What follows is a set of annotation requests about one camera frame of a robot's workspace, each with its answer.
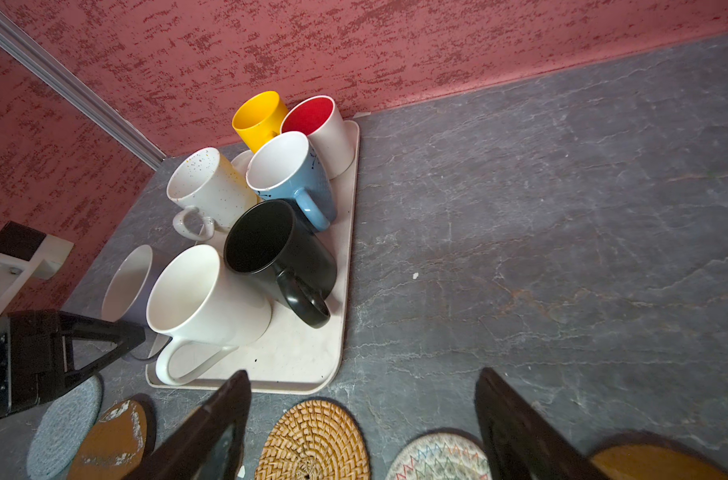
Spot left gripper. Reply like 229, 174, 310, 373
0, 308, 147, 424

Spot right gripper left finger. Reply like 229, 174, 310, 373
126, 370, 252, 479

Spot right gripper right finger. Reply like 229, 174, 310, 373
474, 367, 606, 479

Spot lavender mug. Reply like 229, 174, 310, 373
101, 244, 173, 331

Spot brown glossy coaster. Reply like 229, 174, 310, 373
67, 399, 149, 480

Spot white braided coaster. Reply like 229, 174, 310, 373
386, 433, 493, 480

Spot grey round coaster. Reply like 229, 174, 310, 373
26, 376, 103, 479

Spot brown wooden coaster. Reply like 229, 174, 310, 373
591, 444, 728, 480

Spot white mug front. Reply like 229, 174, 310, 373
146, 244, 273, 386

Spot white mug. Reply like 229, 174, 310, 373
146, 244, 273, 386
166, 147, 261, 242

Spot woven rattan coaster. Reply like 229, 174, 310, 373
255, 399, 372, 479

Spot black mug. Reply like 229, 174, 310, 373
223, 199, 337, 329

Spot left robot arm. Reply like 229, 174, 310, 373
0, 221, 146, 419

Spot beige serving tray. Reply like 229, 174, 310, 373
144, 119, 362, 396

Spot white mug rear left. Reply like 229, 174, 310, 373
166, 147, 261, 242

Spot blue floral mug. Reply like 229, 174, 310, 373
246, 131, 337, 231

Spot yellow mug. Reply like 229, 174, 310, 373
232, 91, 289, 153

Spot red interior mug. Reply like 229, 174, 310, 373
281, 95, 355, 180

